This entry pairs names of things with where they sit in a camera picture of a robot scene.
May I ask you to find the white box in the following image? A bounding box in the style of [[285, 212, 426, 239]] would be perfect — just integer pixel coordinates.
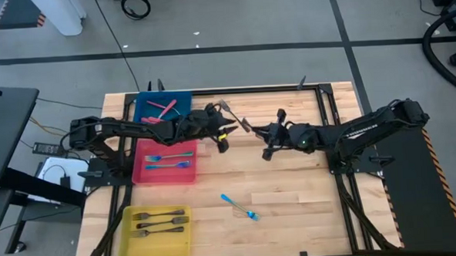
[[26, 154, 89, 206]]

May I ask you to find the dark bronze metal fork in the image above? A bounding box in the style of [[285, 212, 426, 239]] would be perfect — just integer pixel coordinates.
[[135, 215, 191, 230], [132, 209, 186, 222], [129, 226, 186, 240]]

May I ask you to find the silver metal fork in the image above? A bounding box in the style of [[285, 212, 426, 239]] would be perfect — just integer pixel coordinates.
[[217, 97, 252, 134]]

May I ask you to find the pink-handled metal fork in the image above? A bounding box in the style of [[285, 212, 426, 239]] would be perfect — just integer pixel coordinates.
[[145, 99, 168, 111], [139, 116, 166, 126], [156, 99, 179, 120]]

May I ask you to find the white cylindrical bin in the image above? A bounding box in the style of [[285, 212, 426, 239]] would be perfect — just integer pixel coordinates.
[[28, 0, 89, 39]]

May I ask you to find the blue plastic bin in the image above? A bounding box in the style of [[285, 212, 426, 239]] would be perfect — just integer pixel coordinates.
[[132, 89, 195, 125]]

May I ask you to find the yellow floor cable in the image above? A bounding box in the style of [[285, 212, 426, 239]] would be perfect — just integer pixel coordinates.
[[27, 114, 69, 138]]

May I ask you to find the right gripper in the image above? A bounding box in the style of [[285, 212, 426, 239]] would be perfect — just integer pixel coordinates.
[[250, 107, 304, 162]]

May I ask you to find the black desk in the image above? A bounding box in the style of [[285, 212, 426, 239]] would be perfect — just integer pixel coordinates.
[[0, 83, 90, 254]]

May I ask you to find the black hazard-striped floor mat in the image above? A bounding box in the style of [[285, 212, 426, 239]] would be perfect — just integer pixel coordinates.
[[0, 0, 48, 31], [377, 124, 456, 256]]

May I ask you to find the thick black hose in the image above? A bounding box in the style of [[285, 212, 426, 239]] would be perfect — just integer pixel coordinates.
[[420, 8, 456, 99]]

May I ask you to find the coiled black cable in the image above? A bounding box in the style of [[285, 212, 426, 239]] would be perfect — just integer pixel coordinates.
[[120, 0, 153, 22]]

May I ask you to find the black power brick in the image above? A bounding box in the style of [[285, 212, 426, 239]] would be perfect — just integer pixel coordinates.
[[32, 140, 63, 157]]

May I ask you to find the black floor cable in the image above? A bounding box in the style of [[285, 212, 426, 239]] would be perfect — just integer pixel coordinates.
[[36, 94, 104, 114]]

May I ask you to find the pink plastic bin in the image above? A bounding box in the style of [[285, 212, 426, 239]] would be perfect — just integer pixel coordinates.
[[130, 136, 200, 187]]

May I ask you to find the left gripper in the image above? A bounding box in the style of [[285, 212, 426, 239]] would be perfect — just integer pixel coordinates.
[[188, 100, 240, 154]]

